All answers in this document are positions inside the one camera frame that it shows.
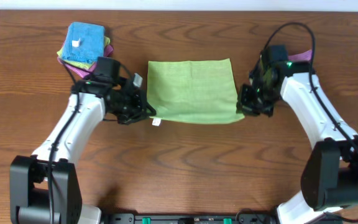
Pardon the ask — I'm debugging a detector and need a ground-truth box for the green microfiber cloth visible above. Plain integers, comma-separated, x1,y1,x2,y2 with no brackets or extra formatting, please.
147,58,244,124

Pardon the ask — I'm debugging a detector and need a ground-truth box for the crumpled purple cloth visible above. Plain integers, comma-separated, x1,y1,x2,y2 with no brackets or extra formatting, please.
288,50,313,62

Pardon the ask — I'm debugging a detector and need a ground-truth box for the folded green cloth in stack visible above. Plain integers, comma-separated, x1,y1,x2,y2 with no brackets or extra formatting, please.
57,37,112,70

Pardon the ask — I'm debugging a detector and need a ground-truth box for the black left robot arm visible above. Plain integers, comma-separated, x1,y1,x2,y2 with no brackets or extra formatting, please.
9,77,155,223

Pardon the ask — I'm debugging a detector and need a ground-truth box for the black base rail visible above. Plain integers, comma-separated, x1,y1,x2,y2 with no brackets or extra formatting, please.
100,213,280,224

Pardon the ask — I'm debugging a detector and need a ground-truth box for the folded purple cloth in stack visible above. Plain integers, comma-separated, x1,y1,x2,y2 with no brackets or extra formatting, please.
57,47,114,78

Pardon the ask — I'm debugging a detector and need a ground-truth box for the folded blue cloth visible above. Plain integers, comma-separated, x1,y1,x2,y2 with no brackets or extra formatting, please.
61,22,105,64

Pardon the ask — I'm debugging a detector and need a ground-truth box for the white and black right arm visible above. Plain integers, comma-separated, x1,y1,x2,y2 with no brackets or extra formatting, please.
237,56,358,223

